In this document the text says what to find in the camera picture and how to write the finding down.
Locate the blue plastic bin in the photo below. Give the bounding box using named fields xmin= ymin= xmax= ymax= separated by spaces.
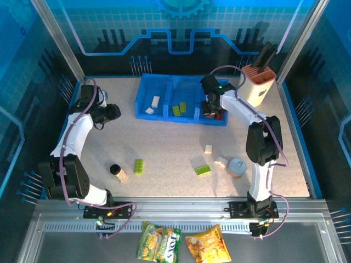
xmin=163 ymin=76 xmax=201 ymax=123
xmin=134 ymin=73 xmax=171 ymax=121
xmin=196 ymin=78 xmax=230 ymax=127

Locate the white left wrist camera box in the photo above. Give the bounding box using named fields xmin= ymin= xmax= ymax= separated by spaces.
xmin=98 ymin=89 xmax=109 ymax=107

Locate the slotted grey cable duct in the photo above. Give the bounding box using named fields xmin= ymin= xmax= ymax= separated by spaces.
xmin=43 ymin=221 xmax=252 ymax=233

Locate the aluminium front rail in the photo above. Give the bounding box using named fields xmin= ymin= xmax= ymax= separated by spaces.
xmin=34 ymin=196 xmax=330 ymax=233

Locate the yellow snack bag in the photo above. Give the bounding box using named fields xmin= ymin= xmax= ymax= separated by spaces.
xmin=185 ymin=224 xmax=233 ymax=263

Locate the black capped spice bottle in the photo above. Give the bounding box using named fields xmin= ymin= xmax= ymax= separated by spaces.
xmin=109 ymin=163 xmax=129 ymax=184

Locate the grey tin can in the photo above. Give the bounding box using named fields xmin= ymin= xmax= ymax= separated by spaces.
xmin=227 ymin=158 xmax=247 ymax=179

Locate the black handled knife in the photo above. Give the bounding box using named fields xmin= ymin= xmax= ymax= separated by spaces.
xmin=251 ymin=42 xmax=273 ymax=68
xmin=258 ymin=43 xmax=279 ymax=74

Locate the aluminium frame post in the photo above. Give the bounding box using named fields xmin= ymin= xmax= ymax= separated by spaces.
xmin=276 ymin=0 xmax=330 ymax=84
xmin=30 ymin=0 xmax=90 ymax=84

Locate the green snack bag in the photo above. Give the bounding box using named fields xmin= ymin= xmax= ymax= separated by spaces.
xmin=135 ymin=221 xmax=182 ymax=263

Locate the cream knife block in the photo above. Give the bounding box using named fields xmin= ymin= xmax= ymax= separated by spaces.
xmin=237 ymin=64 xmax=277 ymax=108

